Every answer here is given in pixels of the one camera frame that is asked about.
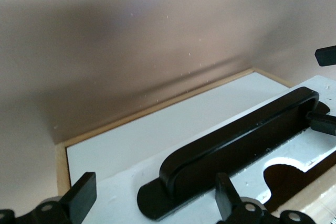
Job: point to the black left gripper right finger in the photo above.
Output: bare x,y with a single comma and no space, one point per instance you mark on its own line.
228,203

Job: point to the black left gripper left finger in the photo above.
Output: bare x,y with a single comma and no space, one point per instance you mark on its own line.
81,195

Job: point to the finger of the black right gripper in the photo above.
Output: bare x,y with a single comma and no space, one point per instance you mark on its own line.
326,56
324,124

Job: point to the wooden drawer white front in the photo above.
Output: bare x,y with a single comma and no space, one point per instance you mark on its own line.
118,195

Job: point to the light wooden drawer cabinet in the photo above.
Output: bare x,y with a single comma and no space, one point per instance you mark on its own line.
62,169

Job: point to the brown table cover sheet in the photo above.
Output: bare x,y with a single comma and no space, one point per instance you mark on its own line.
131,37

